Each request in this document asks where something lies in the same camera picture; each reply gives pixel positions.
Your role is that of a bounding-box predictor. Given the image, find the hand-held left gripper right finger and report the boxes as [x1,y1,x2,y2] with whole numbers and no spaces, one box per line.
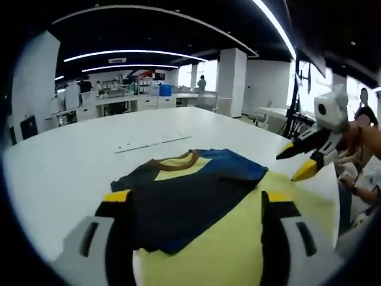
[261,190,340,286]

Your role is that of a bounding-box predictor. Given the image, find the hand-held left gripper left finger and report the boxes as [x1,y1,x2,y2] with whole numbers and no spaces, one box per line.
[61,189,136,286]

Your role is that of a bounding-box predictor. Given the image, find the yellow garment with dark sleeves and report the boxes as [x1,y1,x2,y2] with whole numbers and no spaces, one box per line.
[110,147,340,286]

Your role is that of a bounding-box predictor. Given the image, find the person's right hand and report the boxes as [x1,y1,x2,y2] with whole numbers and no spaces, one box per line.
[342,123,363,151]

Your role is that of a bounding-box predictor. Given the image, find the black tripod stand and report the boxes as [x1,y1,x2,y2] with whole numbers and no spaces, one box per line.
[279,59,317,141]

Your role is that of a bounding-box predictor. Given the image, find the white desk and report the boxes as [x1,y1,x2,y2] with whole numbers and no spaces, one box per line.
[253,105,294,132]

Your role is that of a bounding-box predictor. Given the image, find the white square pillar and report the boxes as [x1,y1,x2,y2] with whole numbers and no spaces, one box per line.
[217,47,248,117]
[11,30,61,141]

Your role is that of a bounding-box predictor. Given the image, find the white counter cabinets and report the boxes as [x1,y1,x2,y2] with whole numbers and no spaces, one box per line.
[45,91,201,126]

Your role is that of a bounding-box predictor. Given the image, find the black cabinet box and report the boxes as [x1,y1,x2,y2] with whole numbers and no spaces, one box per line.
[20,116,39,141]

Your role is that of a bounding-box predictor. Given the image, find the blue storage bin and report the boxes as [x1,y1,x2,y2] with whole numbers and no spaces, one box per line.
[158,83,174,97]

